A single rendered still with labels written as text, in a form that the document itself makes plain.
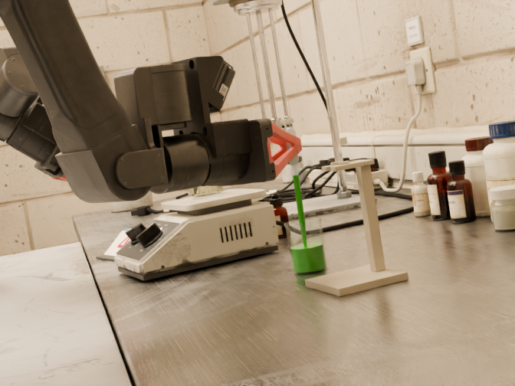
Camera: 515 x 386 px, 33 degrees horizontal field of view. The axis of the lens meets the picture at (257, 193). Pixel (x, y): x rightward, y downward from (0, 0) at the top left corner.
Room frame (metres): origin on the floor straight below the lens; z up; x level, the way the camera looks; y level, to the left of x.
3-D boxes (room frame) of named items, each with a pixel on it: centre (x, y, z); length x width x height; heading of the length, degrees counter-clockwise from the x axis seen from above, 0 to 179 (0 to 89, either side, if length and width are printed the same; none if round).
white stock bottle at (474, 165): (1.24, -0.32, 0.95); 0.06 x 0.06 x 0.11
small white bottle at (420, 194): (1.32, -0.24, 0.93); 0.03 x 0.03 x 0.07
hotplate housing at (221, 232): (1.22, 0.09, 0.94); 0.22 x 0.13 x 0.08; 114
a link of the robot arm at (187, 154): (0.91, 0.08, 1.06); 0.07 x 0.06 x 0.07; 132
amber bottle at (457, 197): (1.21, -0.28, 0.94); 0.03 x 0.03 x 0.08
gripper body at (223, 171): (0.95, 0.03, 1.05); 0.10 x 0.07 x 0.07; 42
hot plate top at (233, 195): (1.23, 0.06, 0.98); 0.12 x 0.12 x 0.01; 24
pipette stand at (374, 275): (0.91, -0.09, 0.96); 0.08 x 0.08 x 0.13; 21
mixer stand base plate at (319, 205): (1.63, -0.04, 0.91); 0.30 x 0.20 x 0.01; 103
